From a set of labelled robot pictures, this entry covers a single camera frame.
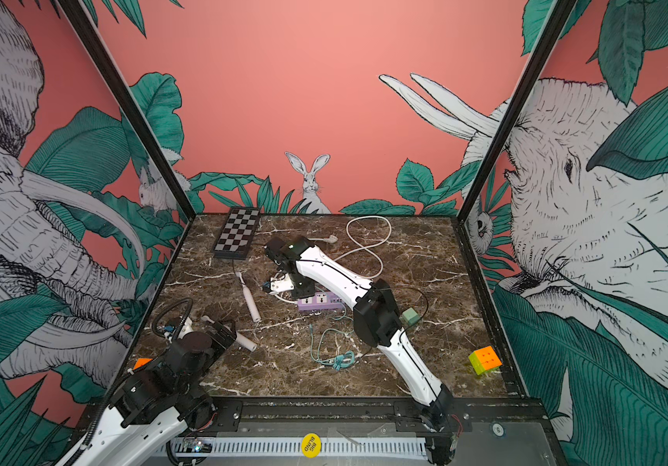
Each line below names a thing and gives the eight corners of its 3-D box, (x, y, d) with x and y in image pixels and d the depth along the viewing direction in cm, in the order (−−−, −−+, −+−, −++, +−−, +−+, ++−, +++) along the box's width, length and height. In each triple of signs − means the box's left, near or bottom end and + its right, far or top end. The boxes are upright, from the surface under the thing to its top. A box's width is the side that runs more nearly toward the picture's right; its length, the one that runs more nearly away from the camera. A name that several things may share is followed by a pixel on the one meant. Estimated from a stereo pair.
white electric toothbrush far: (255, 323, 93) (254, 321, 91) (235, 275, 104) (234, 272, 103) (263, 320, 93) (261, 317, 92) (242, 273, 105) (240, 270, 103)
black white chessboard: (215, 259, 109) (211, 252, 105) (231, 214, 124) (228, 207, 121) (248, 259, 109) (245, 253, 105) (260, 214, 124) (258, 207, 121)
